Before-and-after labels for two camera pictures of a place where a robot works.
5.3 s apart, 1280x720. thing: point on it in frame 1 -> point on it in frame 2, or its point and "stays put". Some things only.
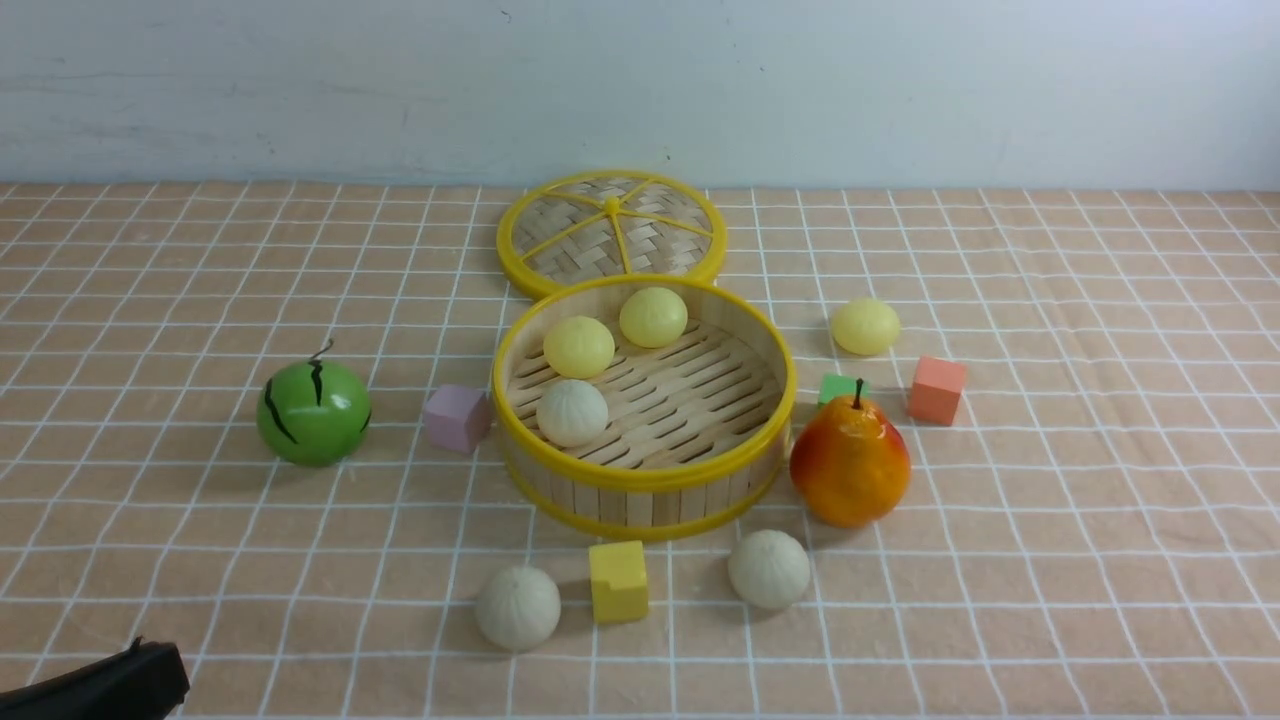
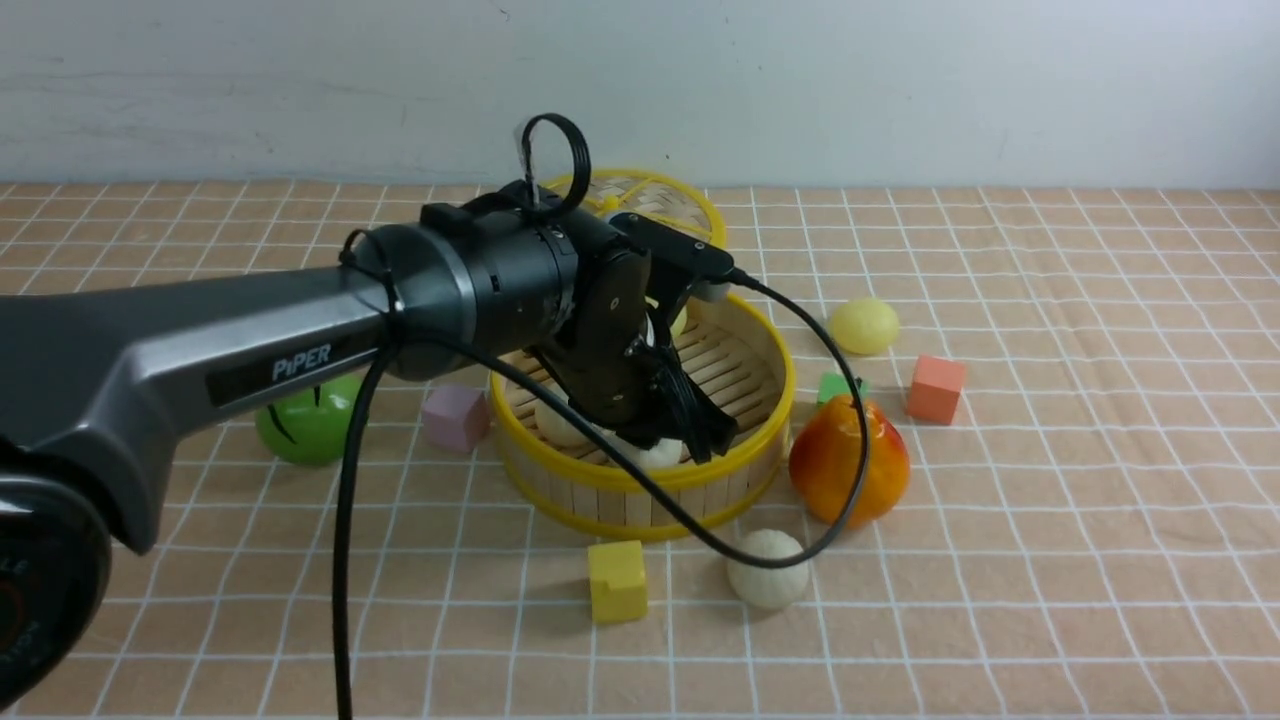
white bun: x=517 y=608 -> x=667 y=452
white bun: x=768 y=568 stays put
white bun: x=572 y=413 stays put
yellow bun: x=865 y=326 stays put
